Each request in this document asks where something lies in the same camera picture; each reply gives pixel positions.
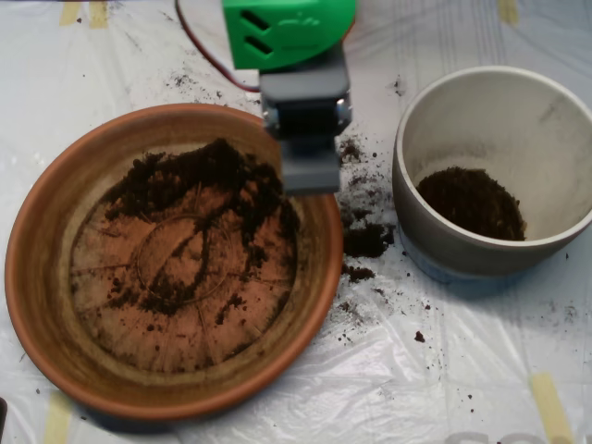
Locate clear plastic sheet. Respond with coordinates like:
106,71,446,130
0,0,592,444

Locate dark soil heap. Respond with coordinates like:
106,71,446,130
104,137,302,325

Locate terracotta plant saucer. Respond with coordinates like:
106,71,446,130
4,102,344,422

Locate beige masking tape strip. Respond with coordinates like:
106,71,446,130
42,392,73,444
89,1,110,30
529,373,577,444
497,0,520,27
58,2,80,27

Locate white ceramic pot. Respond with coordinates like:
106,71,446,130
392,65,592,279

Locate spilled soil patch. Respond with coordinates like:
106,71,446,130
339,133,399,283

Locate red white servo cable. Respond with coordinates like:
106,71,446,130
173,0,261,93

